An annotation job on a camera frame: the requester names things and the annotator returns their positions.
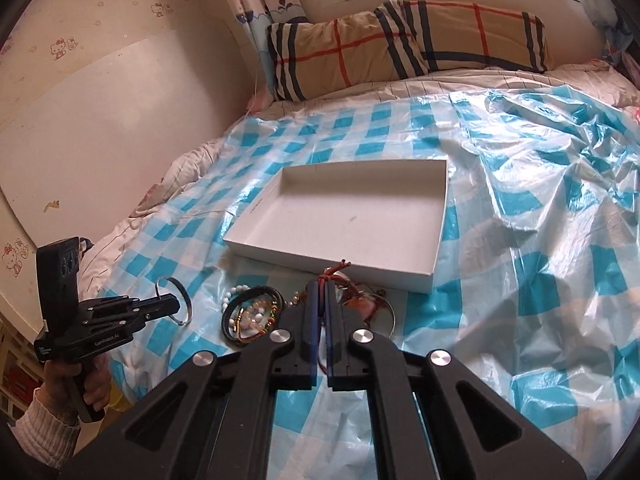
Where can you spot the thin silver bangle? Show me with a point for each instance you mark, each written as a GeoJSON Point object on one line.
{"type": "Point", "coordinates": [390, 310]}

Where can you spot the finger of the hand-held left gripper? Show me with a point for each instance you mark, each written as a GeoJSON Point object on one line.
{"type": "Point", "coordinates": [160, 311]}
{"type": "Point", "coordinates": [157, 301]}

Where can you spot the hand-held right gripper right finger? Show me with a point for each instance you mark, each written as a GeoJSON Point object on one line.
{"type": "Point", "coordinates": [329, 321]}

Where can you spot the white quilt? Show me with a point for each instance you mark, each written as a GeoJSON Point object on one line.
{"type": "Point", "coordinates": [500, 80]}

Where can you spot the person's left forearm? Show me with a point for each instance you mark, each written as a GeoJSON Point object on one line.
{"type": "Point", "coordinates": [40, 430]}

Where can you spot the beige plaid pillow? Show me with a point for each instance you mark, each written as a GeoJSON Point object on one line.
{"type": "Point", "coordinates": [480, 30]}
{"type": "Point", "coordinates": [320, 55]}

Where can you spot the white cardboard box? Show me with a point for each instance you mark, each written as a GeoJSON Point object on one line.
{"type": "Point", "coordinates": [350, 210]}

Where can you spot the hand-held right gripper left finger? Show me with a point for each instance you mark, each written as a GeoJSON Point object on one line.
{"type": "Point", "coordinates": [313, 321]}

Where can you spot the blue checkered plastic sheet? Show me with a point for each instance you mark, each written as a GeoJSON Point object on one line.
{"type": "Point", "coordinates": [525, 210]}

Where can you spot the person's left hand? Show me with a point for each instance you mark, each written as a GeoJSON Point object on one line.
{"type": "Point", "coordinates": [59, 385]}

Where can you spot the white board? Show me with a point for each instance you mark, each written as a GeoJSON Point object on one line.
{"type": "Point", "coordinates": [125, 135]}

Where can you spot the wide silver bangle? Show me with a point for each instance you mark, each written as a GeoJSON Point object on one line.
{"type": "Point", "coordinates": [187, 305]}

